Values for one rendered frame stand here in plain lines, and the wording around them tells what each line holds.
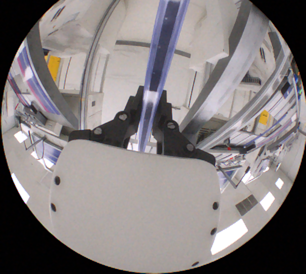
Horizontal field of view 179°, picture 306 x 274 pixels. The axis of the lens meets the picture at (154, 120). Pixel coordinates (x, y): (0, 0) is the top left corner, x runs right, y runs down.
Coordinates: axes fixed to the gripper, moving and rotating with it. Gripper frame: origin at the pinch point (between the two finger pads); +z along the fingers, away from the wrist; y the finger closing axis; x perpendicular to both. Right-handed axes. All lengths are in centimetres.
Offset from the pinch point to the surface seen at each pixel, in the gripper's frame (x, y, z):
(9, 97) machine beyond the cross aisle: -47, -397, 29
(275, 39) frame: 26.7, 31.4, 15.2
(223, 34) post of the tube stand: 10.7, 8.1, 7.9
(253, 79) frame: 6, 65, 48
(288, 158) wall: -121, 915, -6
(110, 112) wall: -141, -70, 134
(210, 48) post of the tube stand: 7.2, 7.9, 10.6
